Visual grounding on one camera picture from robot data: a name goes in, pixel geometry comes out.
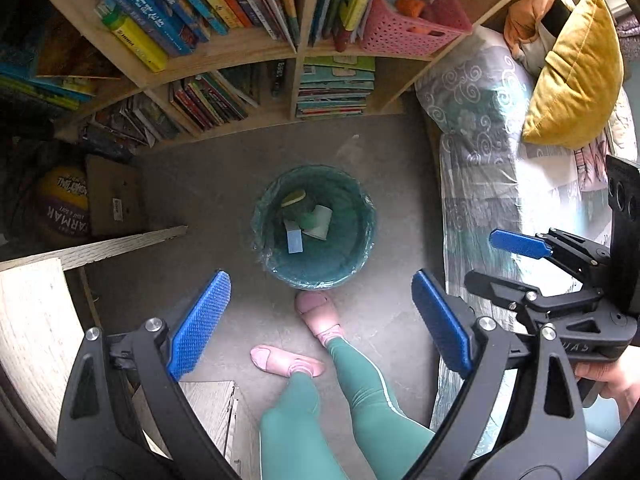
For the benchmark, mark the orange toy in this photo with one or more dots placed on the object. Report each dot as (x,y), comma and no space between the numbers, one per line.
(411,4)

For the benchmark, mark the green crumpled wrapper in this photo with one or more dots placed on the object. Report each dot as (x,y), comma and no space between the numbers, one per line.
(306,217)

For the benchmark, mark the green bin with plastic liner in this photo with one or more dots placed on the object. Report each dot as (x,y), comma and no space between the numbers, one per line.
(327,265)

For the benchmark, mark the white paper cup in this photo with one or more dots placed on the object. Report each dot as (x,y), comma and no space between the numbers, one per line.
(320,222)

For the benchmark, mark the pink slipper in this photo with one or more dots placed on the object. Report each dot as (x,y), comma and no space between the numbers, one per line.
(315,312)
(280,358)

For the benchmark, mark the yellow pillow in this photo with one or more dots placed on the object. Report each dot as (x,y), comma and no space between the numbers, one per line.
(580,70)

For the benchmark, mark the row of small red books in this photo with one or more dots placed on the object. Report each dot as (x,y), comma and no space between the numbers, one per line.
(210,100)

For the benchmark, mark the person's left leg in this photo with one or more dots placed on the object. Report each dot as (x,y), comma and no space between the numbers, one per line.
(295,425)

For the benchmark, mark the row of tall colourful books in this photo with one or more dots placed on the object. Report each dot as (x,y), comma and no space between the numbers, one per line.
(165,5)

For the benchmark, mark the pink plastic basket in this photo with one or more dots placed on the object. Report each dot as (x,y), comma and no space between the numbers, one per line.
(405,30)

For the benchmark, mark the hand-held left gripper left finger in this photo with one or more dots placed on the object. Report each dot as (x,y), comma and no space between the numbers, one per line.
(200,325)

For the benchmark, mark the stack of blue books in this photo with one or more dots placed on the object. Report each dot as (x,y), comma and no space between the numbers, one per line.
(45,80)

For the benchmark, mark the person's right leg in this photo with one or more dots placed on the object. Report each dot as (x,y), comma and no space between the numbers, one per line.
(370,390)

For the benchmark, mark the flat stack of picture books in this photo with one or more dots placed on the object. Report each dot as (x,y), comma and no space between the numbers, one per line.
(335,87)

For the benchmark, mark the person's right hand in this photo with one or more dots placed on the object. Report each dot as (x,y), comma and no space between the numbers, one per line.
(620,375)

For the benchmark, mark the yellow green sponge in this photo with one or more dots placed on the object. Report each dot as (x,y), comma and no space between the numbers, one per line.
(293,199)

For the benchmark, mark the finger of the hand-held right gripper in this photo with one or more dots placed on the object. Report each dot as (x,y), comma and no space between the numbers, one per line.
(520,244)
(500,287)

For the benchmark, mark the light wooden cabinet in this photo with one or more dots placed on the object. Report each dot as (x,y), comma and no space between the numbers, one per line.
(210,400)

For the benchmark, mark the person's leg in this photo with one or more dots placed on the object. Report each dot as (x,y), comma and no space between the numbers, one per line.
(370,390)
(295,425)

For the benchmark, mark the bed with patterned sheet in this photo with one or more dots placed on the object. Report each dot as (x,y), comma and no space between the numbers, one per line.
(480,110)

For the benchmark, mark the orange cloth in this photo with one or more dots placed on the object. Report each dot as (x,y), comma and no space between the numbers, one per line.
(525,25)

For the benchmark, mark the blue small box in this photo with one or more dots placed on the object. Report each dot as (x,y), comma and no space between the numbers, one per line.
(295,241)

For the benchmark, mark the wooden bookshelf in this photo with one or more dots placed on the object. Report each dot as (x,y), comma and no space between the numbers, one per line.
(235,55)

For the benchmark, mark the yellow purple basketball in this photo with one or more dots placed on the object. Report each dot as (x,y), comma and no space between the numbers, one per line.
(62,205)

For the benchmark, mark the pink floral cloth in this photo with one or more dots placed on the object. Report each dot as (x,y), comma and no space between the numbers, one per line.
(597,160)

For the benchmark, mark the brown cardboard box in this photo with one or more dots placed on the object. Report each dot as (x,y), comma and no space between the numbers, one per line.
(112,195)

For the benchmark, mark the pile of dark magazines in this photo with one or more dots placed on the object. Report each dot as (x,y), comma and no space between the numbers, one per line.
(130,122)

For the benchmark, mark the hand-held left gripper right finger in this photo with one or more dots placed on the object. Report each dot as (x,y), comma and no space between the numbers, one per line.
(440,325)

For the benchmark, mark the light wooden desk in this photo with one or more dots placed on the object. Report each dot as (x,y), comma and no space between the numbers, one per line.
(35,320)

